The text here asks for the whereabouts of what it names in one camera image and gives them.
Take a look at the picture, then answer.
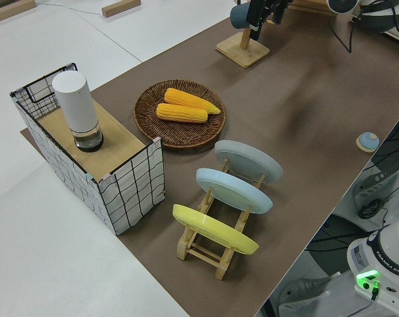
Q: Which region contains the wooden mug tree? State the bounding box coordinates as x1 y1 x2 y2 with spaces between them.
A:
215 16 275 69

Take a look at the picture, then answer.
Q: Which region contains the light blue plate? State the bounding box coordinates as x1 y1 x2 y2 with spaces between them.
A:
195 167 274 216

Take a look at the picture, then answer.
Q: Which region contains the white cylinder with glass base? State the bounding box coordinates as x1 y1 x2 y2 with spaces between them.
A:
51 71 105 154

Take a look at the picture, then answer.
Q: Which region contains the wire grid shelf with wood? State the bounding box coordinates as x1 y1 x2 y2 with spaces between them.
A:
9 61 168 236

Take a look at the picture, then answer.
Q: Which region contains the light wooden cabinet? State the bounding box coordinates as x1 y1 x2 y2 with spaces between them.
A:
285 0 330 17

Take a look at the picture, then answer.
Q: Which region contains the dark blue mug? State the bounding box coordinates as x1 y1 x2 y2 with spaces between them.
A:
229 3 254 31

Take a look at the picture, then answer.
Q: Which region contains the light wooden bar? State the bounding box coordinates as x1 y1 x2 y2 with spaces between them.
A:
101 0 142 18
0 0 37 24

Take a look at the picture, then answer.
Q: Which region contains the yellow plate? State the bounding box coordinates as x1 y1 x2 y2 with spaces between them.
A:
172 203 261 256

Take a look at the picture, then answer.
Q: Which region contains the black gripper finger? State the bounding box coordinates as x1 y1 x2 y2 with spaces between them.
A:
271 0 288 25
246 0 264 41

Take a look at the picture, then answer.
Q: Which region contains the round wicker basket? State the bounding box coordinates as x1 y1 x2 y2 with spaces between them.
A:
133 79 228 153

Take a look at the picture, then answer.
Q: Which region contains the yellow corn cob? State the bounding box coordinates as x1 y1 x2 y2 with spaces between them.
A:
163 87 222 116
156 102 209 124

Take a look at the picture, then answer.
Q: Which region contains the wooden plate rack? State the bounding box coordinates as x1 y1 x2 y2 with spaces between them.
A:
176 157 267 281

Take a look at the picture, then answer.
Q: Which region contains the brown table mat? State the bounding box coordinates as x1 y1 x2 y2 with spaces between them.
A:
20 0 399 317

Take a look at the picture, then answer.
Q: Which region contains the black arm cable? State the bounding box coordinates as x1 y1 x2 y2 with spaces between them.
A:
328 13 355 54

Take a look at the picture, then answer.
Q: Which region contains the grey plate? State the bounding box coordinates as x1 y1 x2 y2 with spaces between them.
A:
213 139 284 190

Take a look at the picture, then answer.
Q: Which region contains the blue bell on wooden base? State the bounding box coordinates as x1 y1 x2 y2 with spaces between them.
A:
355 131 381 153

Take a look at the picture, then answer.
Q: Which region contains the white power strip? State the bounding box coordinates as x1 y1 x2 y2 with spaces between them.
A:
351 161 399 207

